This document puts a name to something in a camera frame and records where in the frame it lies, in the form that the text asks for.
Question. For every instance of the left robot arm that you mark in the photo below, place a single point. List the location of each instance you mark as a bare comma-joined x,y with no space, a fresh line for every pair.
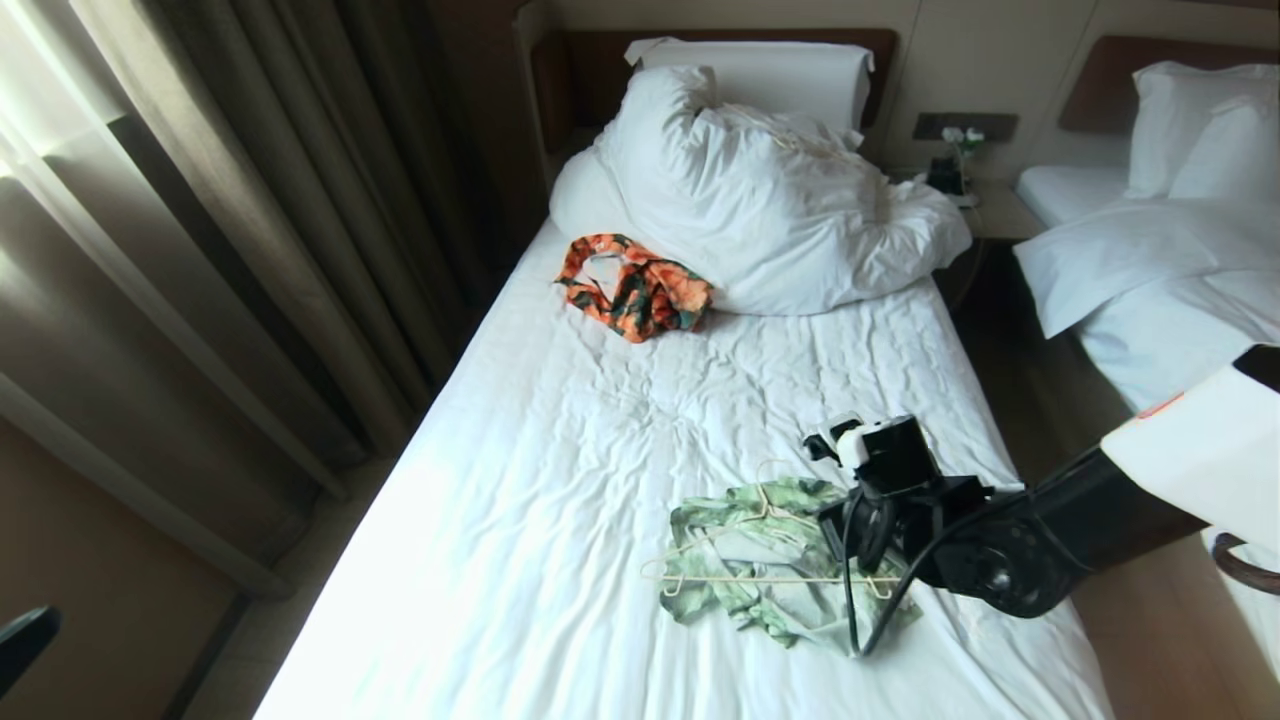
22,645

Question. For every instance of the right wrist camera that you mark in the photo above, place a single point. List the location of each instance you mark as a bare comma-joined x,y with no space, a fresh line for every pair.
852,442

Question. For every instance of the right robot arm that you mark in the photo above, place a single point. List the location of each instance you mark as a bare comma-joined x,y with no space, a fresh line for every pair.
1030,560

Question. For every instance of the orange floral shirt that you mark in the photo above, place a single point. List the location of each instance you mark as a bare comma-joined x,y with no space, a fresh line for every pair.
650,295

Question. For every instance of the green leaf print shirt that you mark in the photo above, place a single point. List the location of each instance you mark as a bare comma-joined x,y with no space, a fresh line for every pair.
745,600

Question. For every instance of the crumpled white duvet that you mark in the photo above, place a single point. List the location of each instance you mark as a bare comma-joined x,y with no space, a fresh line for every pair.
780,220

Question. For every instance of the small white flower vase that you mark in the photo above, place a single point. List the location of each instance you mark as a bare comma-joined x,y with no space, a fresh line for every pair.
963,140

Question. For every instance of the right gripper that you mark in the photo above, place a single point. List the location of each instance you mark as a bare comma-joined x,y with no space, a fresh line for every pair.
880,530

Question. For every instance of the brown heavy curtain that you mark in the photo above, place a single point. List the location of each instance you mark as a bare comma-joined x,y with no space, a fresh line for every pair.
330,200

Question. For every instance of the sheer pale curtain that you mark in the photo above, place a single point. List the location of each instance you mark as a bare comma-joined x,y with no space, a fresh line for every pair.
90,260

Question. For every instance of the black telephone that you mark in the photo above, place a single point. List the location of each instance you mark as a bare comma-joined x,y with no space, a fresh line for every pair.
945,178

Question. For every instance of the cream clothes hanger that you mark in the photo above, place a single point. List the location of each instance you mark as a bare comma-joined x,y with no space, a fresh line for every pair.
750,580

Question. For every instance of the dark wooden headboard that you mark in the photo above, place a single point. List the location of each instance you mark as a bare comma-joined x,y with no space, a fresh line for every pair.
590,75
1105,85

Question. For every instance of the folded white duvet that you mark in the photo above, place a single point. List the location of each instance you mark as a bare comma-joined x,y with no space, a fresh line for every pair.
1130,260

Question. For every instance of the wooden nightstand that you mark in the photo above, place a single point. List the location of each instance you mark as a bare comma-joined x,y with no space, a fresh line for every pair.
1005,215

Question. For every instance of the white pillow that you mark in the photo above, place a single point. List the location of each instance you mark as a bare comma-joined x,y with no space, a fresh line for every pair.
1175,110
1235,150
790,85

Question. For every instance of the brown wooden chair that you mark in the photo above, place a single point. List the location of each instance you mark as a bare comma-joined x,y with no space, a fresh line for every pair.
1245,572

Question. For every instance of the dark wall switch panel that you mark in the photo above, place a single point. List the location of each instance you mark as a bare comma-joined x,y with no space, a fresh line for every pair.
985,126

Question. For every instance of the white sheeted bed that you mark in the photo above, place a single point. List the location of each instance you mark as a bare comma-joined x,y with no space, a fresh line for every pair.
1150,350
600,480

